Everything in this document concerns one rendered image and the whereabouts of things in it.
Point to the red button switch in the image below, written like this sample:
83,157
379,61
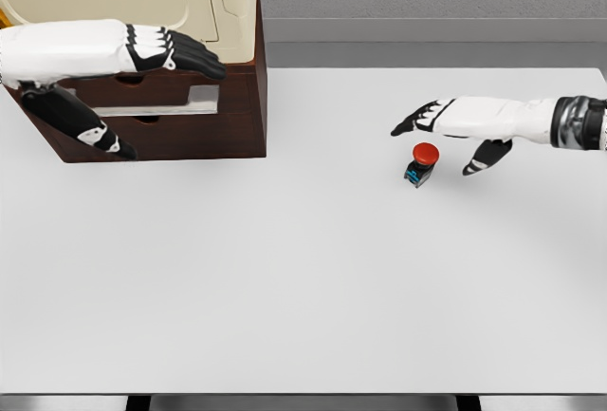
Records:
423,157

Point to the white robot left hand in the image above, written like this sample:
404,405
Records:
71,50

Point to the brown shallow cabinet drawer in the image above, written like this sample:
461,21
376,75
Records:
204,82

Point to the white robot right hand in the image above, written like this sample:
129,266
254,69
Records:
479,117

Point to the brown deep cabinet drawer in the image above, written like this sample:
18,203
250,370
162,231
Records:
189,138

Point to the brown cabinet with cream top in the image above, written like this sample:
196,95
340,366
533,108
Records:
239,112

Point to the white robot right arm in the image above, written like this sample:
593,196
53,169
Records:
545,119

